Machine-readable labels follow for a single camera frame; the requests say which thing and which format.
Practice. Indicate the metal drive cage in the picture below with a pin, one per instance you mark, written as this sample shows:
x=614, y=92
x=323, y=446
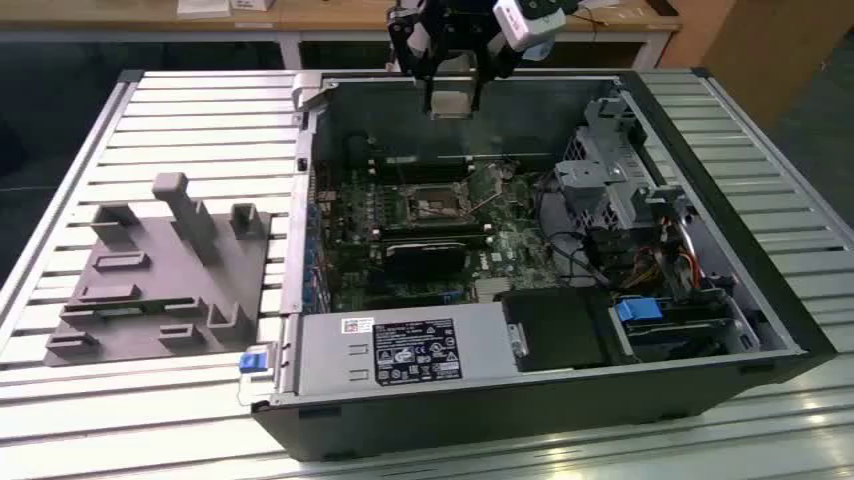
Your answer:
x=600, y=172

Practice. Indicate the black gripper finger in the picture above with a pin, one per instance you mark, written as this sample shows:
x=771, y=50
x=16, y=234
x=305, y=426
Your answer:
x=414, y=70
x=496, y=62

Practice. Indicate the black graphics card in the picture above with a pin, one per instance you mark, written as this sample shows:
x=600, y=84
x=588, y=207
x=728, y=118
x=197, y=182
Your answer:
x=427, y=260

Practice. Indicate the black plastic bay shroud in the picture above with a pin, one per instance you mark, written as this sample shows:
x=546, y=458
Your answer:
x=560, y=325

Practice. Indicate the silver chipset heatsink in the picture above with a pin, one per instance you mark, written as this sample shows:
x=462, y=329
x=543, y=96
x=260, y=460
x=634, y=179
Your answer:
x=490, y=290

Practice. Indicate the black RAM slot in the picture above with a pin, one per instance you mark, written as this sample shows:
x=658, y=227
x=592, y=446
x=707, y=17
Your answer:
x=427, y=178
x=434, y=236
x=427, y=157
x=427, y=171
x=427, y=164
x=434, y=229

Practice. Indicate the grey parts rack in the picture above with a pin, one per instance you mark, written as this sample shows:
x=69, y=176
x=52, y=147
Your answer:
x=153, y=285

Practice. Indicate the blue case latch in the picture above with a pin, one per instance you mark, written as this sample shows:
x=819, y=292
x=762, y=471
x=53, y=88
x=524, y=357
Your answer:
x=252, y=361

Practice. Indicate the white box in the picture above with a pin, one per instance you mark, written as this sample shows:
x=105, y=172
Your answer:
x=252, y=4
x=200, y=7

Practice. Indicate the blue disk carrier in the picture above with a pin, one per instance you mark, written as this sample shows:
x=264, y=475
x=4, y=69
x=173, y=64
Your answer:
x=636, y=310

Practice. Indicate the grey power supply unit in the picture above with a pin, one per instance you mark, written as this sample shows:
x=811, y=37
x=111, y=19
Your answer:
x=327, y=350

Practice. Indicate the metal CPU socket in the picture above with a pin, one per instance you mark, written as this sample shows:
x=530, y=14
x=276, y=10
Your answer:
x=434, y=204

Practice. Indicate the wooden cabinet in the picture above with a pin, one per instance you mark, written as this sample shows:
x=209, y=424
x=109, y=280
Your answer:
x=787, y=50

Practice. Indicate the silver square CPU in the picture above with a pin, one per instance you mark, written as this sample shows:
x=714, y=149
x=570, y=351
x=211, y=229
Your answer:
x=454, y=104

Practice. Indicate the metal disk bay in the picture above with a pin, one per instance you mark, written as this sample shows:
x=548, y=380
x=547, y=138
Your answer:
x=743, y=340

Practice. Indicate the black open PC case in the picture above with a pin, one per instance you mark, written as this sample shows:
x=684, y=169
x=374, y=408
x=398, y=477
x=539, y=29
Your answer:
x=467, y=430

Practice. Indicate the wooden desk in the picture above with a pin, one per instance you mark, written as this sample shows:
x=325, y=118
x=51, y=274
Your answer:
x=100, y=15

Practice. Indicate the green motherboard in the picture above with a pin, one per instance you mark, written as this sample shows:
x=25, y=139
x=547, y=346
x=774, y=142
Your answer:
x=527, y=250

